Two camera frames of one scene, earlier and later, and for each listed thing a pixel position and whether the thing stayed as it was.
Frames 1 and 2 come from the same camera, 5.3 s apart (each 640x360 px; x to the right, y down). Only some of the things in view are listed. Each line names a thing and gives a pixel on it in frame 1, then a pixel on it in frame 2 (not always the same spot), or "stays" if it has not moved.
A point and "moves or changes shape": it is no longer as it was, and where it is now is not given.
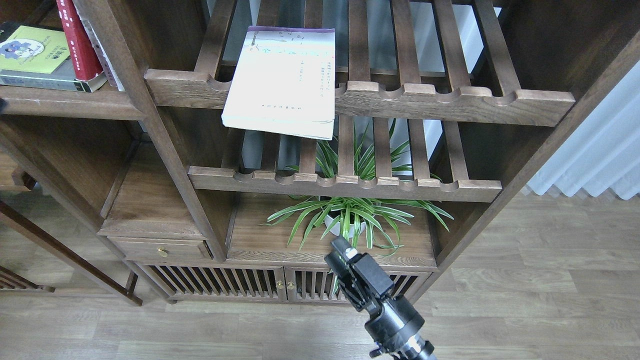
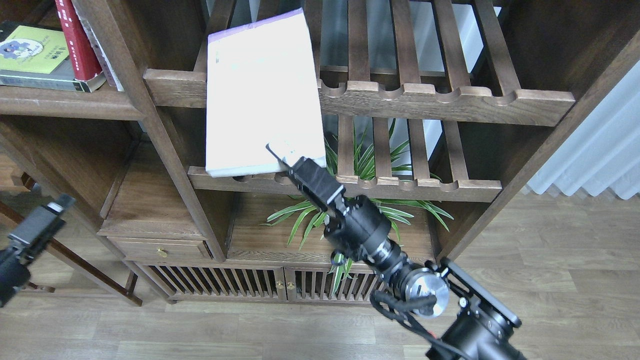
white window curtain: [602, 154] stays
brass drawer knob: [163, 252] stays
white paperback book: [284, 81] moves or changes shape
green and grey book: [38, 58] stays
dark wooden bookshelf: [212, 152] stays
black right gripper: [393, 323] to [356, 225]
